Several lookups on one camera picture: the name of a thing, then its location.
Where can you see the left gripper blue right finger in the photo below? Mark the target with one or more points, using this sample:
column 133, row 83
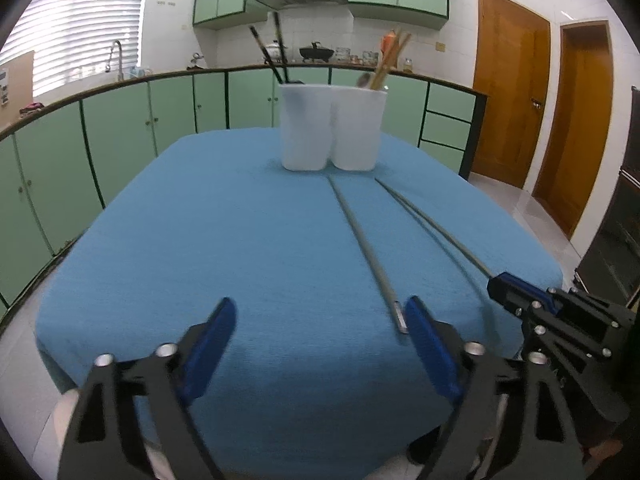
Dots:
column 437, row 345

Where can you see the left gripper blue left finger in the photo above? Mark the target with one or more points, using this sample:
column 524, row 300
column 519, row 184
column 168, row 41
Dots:
column 201, row 350

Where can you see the grey metal chopstick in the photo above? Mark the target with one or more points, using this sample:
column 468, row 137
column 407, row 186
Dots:
column 384, row 285
column 408, row 204

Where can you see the black chopstick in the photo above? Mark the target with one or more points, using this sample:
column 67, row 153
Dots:
column 265, row 54
column 284, row 60

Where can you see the large steel spoon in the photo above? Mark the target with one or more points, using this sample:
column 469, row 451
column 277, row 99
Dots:
column 363, row 80

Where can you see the green lower kitchen cabinets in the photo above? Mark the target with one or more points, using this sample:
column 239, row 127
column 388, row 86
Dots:
column 61, row 166

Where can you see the chrome kitchen faucet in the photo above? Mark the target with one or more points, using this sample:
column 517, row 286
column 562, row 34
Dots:
column 115, row 55

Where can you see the blue tablecloth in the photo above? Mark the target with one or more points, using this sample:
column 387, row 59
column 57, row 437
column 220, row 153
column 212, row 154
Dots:
column 316, row 382

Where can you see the wooden door far right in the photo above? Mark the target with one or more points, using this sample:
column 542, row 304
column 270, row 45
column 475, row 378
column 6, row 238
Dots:
column 581, row 119

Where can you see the wooden door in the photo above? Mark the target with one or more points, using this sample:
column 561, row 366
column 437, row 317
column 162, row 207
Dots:
column 581, row 119
column 512, row 69

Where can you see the white twin utensil holder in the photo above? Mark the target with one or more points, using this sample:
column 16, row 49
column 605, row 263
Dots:
column 322, row 124

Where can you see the small glass jar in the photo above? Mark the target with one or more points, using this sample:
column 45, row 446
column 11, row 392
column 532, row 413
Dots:
column 407, row 67

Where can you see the wooden door near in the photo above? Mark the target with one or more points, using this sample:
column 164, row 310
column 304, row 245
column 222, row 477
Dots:
column 512, row 69

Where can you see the pink cloth on counter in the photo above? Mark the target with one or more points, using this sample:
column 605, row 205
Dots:
column 31, row 109

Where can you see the white cooking pot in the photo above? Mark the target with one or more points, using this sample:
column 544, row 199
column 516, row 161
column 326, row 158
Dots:
column 275, row 51

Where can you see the orange thermos flask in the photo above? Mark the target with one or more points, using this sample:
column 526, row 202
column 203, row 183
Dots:
column 387, row 43

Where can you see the black wok on stove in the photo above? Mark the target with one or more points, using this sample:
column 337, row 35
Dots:
column 316, row 53

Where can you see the cardboard box with label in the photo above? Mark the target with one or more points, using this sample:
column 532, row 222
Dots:
column 16, row 88

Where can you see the window with white blinds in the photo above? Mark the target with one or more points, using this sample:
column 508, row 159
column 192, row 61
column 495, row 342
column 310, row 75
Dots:
column 72, row 38

